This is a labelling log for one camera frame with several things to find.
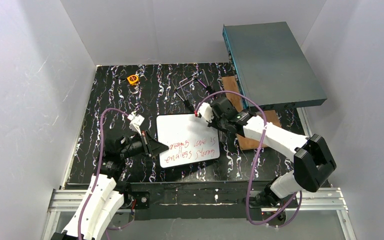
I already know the grey metal network switch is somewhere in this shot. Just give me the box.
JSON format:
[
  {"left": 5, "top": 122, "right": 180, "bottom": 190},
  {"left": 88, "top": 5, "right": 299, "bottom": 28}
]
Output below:
[{"left": 222, "top": 21, "right": 327, "bottom": 111}]

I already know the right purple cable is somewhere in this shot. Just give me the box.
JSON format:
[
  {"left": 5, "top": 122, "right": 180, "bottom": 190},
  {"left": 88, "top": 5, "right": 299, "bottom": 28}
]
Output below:
[{"left": 195, "top": 90, "right": 303, "bottom": 229}]

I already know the orange tape measure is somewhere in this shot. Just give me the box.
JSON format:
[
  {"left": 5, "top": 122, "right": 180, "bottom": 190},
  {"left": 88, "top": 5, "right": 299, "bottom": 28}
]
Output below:
[{"left": 126, "top": 74, "right": 140, "bottom": 86}]

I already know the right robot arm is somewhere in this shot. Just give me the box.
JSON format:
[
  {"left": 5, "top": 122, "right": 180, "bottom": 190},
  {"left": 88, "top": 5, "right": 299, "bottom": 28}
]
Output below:
[{"left": 197, "top": 96, "right": 337, "bottom": 206}]

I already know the small white whiteboard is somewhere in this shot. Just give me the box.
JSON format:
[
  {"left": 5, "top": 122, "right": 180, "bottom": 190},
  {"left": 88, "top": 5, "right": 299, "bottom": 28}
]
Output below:
[{"left": 156, "top": 114, "right": 221, "bottom": 169}]

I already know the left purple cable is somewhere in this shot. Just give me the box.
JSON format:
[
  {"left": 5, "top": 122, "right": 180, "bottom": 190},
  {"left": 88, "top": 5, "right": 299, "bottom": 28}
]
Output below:
[{"left": 77, "top": 107, "right": 133, "bottom": 240}]

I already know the metal wire whiteboard stand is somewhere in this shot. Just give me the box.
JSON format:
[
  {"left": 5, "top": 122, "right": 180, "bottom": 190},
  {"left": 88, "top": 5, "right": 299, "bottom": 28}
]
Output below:
[{"left": 174, "top": 70, "right": 216, "bottom": 113}]

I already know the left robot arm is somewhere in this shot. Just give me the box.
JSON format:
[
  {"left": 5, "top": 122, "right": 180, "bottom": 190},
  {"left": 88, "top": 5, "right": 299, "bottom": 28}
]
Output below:
[{"left": 51, "top": 131, "right": 169, "bottom": 240}]

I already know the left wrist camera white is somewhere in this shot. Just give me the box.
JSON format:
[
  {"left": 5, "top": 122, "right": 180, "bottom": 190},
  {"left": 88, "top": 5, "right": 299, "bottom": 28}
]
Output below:
[{"left": 127, "top": 112, "right": 145, "bottom": 135}]

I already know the aluminium frame rail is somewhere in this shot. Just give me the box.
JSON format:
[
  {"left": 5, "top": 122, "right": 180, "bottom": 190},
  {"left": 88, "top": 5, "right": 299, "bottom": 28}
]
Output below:
[{"left": 41, "top": 109, "right": 357, "bottom": 240}]

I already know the brown wooden board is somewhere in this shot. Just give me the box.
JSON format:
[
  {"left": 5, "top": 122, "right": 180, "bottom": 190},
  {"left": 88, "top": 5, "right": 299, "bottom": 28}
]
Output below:
[{"left": 221, "top": 76, "right": 281, "bottom": 150}]

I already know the purple cable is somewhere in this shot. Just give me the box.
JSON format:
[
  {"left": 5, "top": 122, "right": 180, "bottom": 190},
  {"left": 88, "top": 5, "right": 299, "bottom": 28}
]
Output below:
[
  {"left": 77, "top": 107, "right": 133, "bottom": 240},
  {"left": 195, "top": 90, "right": 303, "bottom": 229}
]

